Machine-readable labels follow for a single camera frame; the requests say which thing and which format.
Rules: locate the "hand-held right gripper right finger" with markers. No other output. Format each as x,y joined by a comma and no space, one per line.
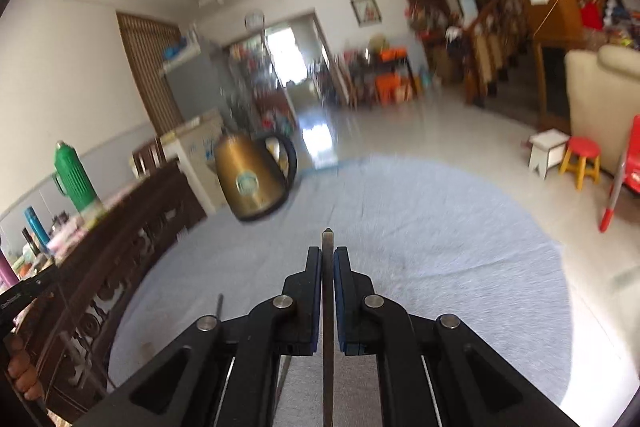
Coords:
343,302

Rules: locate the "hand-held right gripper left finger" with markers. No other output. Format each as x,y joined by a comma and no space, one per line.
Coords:
314,302

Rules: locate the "person's left hand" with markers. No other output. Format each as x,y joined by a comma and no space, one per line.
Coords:
20,364

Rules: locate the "pink drinking bottle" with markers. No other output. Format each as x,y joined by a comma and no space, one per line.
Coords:
6,269

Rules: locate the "dark glass bottle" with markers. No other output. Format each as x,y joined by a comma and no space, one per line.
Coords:
31,244

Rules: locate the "blue drinking bottle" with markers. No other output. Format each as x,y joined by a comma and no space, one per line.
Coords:
36,227

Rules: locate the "dark wooden sideboard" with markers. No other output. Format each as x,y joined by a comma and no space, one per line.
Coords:
100,257

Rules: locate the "light blue table cloth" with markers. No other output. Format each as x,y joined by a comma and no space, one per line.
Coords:
425,257

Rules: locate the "checkered table cover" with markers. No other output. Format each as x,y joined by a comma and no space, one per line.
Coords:
90,217

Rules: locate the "green thermos jug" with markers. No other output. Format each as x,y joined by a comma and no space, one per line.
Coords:
75,177

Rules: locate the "gold electric kettle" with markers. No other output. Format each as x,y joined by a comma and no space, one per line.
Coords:
250,177

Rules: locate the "white chest freezer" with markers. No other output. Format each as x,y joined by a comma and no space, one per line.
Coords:
197,157

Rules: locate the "wooden chair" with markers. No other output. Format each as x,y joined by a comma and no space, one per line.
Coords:
147,157

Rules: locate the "dark dining table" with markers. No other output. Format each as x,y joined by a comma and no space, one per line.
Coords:
380,67

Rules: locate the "grey refrigerator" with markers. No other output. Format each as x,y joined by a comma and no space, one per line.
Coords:
192,82

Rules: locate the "small white stool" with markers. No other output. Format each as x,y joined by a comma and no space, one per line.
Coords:
547,152

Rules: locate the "brown pleated curtain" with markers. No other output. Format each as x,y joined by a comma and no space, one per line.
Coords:
150,67

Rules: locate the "yellow stool with red seat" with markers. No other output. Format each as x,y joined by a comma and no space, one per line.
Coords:
582,157

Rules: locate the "blue basket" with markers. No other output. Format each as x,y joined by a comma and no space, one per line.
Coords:
175,52

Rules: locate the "wooden staircase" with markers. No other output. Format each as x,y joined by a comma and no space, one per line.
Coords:
505,47

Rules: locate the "red plastic chair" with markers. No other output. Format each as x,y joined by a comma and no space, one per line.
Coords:
625,177

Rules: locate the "cream sofa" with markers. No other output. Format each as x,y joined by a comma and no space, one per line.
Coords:
600,107

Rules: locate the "framed wall picture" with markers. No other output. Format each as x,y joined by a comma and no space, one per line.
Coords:
366,9

